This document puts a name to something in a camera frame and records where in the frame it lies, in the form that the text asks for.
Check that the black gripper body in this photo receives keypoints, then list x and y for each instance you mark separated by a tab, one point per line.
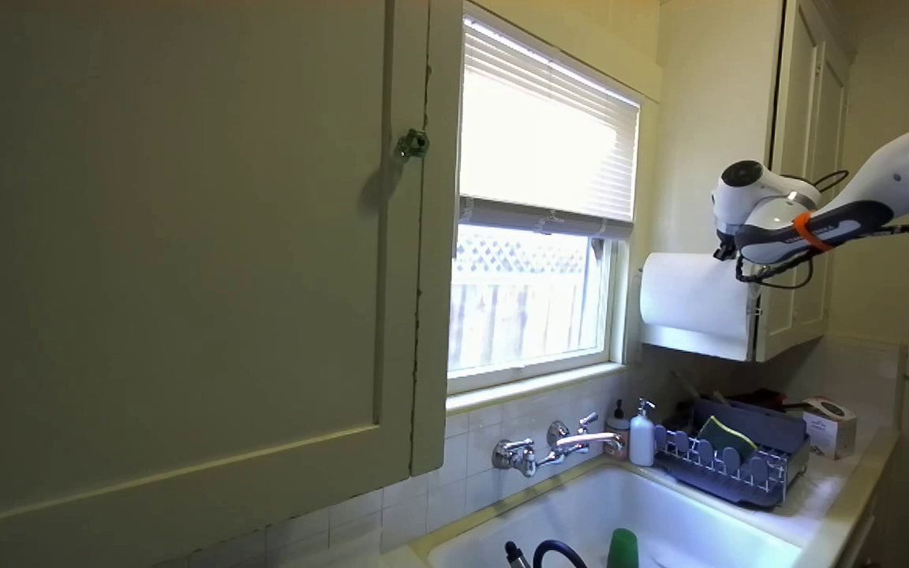
726	250

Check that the white paper towel roll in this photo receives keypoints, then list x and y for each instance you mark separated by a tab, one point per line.
692	296

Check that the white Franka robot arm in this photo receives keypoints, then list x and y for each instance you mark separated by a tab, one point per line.
897	174

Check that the cream corner cabinet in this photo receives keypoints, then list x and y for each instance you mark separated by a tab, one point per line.
797	318

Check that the green yellow sponge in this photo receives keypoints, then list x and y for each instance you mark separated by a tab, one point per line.
726	438

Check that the white soap dispenser bottle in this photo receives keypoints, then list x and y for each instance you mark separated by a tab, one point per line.
643	441

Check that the small white box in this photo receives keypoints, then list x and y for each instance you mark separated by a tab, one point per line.
830	431

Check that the white framed window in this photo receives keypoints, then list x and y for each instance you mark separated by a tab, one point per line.
521	303

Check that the white window blind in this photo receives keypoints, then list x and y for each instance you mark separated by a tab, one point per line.
543	137

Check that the grey dish rack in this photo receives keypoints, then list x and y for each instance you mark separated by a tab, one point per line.
726	474

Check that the white kitchen sink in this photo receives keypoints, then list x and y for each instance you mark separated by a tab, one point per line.
624	514

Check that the green bottle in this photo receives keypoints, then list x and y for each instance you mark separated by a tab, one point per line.
624	550

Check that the green cabinet knob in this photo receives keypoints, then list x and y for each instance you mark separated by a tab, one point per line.
410	143

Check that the white cabinet door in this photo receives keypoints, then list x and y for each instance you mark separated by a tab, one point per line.
159	262

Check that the chrome wall faucet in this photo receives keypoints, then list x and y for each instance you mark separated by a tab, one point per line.
561	442

